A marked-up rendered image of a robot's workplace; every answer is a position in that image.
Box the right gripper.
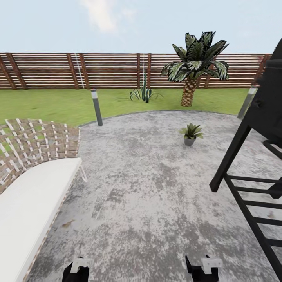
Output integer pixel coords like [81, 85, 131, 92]
[185, 256, 219, 282]

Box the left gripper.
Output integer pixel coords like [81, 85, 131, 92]
[62, 262, 90, 282]

